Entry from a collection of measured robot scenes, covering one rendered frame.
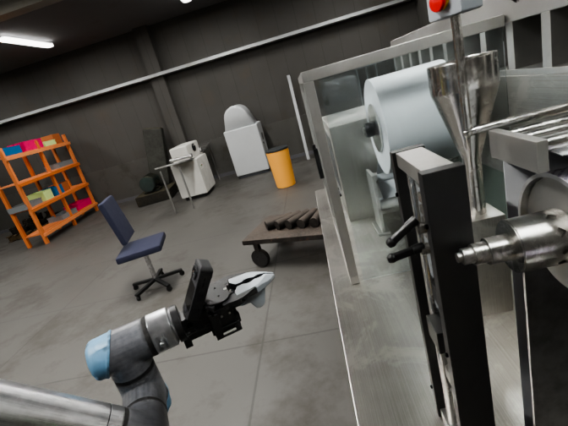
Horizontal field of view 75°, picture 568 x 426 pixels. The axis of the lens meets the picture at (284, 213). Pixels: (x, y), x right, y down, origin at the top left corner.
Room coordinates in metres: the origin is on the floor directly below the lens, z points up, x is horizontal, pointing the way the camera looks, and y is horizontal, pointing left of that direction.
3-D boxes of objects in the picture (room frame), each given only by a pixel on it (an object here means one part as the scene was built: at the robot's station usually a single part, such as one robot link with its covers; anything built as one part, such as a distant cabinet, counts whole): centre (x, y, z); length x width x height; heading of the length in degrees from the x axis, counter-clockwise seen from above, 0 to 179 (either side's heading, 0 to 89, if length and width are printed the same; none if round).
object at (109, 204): (3.63, 1.51, 0.51); 0.59 x 0.56 x 1.01; 77
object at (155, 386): (0.58, 0.35, 1.11); 0.11 x 0.08 x 0.11; 18
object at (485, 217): (0.83, -0.46, 1.19); 0.14 x 0.14 x 0.57
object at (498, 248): (0.38, -0.21, 1.34); 0.06 x 0.03 x 0.03; 83
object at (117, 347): (0.60, 0.35, 1.21); 0.11 x 0.08 x 0.09; 108
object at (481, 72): (0.83, -0.46, 1.50); 0.14 x 0.14 x 0.06
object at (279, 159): (6.31, -0.18, 0.33); 0.40 x 0.40 x 0.66
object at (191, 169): (7.58, 1.54, 0.53); 2.24 x 0.56 x 1.06; 172
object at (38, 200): (8.07, 4.65, 0.98); 2.17 x 0.58 x 1.96; 172
